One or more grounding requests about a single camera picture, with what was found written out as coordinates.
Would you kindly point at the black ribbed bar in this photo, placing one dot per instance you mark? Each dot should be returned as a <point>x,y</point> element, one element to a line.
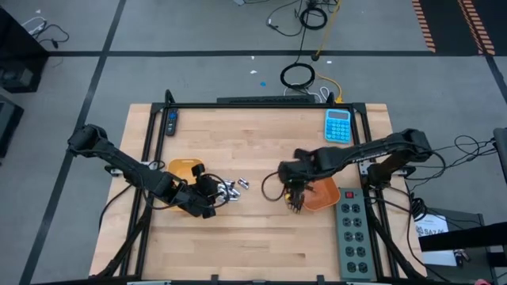
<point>265,99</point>

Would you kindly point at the black aluminium table frame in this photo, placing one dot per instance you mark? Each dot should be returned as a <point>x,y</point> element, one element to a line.
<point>257,105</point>

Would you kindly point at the black remote control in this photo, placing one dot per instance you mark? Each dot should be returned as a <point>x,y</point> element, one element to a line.
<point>171,122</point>

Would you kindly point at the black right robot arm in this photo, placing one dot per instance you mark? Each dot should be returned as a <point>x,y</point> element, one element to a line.
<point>376,152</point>

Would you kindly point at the orange plastic bin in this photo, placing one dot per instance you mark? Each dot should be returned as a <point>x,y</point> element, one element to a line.
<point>322,196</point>

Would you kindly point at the black desk beam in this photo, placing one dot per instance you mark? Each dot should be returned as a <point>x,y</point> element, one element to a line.
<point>463,237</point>

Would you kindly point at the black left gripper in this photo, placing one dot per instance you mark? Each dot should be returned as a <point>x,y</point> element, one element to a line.
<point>198,194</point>

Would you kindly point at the black chair edge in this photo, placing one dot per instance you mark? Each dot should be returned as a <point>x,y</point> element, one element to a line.
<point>501,154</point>

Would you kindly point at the blue calculator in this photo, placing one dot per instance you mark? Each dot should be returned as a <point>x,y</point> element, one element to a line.
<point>338,126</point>

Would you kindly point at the silver and black battery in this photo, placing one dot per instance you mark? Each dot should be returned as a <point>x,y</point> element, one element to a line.
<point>229,183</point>
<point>223,193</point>
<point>233,199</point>
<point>235,192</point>
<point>243,183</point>

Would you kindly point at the yellow plastic bin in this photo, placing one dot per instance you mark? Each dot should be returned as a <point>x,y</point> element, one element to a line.
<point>180,166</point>

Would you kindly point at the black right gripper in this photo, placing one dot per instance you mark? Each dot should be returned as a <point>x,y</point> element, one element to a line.
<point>297,172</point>

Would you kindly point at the black mat with orange stripes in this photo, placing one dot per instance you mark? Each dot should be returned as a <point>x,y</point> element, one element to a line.
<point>451,23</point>

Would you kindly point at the black cabinet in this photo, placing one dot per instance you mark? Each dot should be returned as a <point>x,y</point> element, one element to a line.
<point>20,47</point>

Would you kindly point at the grey cart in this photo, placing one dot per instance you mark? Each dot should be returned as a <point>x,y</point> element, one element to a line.
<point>467,219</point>

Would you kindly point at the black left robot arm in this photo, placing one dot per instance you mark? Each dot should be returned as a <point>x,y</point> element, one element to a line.
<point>119,156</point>

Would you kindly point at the white printed sign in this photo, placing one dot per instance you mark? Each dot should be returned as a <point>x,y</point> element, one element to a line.
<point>429,227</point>

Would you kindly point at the dark equipment box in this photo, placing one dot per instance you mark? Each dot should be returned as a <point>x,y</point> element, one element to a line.
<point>8,122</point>

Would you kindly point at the grey power strip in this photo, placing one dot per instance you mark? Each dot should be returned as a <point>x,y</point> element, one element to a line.
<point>354,237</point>

